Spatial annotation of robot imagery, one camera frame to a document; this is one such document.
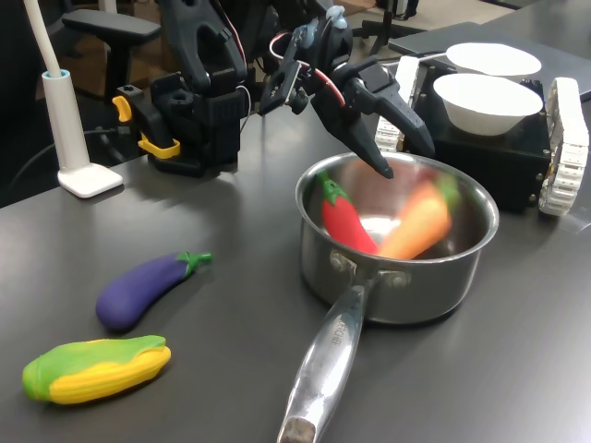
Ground orange toy carrot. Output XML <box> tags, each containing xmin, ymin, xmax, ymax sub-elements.
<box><xmin>377</xmin><ymin>177</ymin><xmax>462</xmax><ymax>262</ymax></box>

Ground yellow green toy corn cob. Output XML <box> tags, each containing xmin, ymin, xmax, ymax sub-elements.
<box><xmin>21</xmin><ymin>335</ymin><xmax>173</xmax><ymax>406</ymax></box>

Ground pale grey putty lump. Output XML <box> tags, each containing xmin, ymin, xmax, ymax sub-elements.
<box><xmin>302</xmin><ymin>5</ymin><xmax>348</xmax><ymax>50</ymax></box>

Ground black office chair star base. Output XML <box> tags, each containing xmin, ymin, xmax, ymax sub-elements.
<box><xmin>350</xmin><ymin>0</ymin><xmax>428</xmax><ymax>61</ymax></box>

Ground red toy chilli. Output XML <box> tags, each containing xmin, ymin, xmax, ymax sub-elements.
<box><xmin>315</xmin><ymin>169</ymin><xmax>380</xmax><ymax>255</ymax></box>

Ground white bowl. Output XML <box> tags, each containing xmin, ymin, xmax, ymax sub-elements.
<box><xmin>432</xmin><ymin>73</ymin><xmax>544</xmax><ymax>137</ymax></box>
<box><xmin>445</xmin><ymin>42</ymin><xmax>542</xmax><ymax>78</ymax></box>

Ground black tracked vehicle, white tracks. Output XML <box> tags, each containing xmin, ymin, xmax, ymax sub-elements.
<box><xmin>372</xmin><ymin>54</ymin><xmax>590</xmax><ymax>217</ymax></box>

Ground black clip with yellow lever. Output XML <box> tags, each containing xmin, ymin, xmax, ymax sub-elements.
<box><xmin>112</xmin><ymin>84</ymin><xmax>182</xmax><ymax>174</ymax></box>

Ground black office chair with armrest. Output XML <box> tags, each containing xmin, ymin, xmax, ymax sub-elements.
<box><xmin>59</xmin><ymin>8</ymin><xmax>162</xmax><ymax>102</ymax></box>

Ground purple toy aubergine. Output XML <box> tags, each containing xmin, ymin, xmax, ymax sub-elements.
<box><xmin>95</xmin><ymin>251</ymin><xmax>214</xmax><ymax>331</ymax></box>

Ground red white servo wires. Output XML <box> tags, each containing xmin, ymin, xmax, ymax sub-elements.
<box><xmin>210</xmin><ymin>0</ymin><xmax>347</xmax><ymax>116</ymax></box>

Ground black gripper camera board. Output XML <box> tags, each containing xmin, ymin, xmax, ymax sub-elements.
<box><xmin>257</xmin><ymin>58</ymin><xmax>308</xmax><ymax>116</ymax></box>

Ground steel pan with long handle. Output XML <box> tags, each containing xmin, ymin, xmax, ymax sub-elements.
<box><xmin>276</xmin><ymin>150</ymin><xmax>501</xmax><ymax>443</ymax></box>

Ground black power cable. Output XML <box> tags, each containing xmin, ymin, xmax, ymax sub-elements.
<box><xmin>5</xmin><ymin>127</ymin><xmax>128</xmax><ymax>195</ymax></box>

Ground white post with flat foot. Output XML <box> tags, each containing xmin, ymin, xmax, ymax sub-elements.
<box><xmin>22</xmin><ymin>0</ymin><xmax>125</xmax><ymax>199</ymax></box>

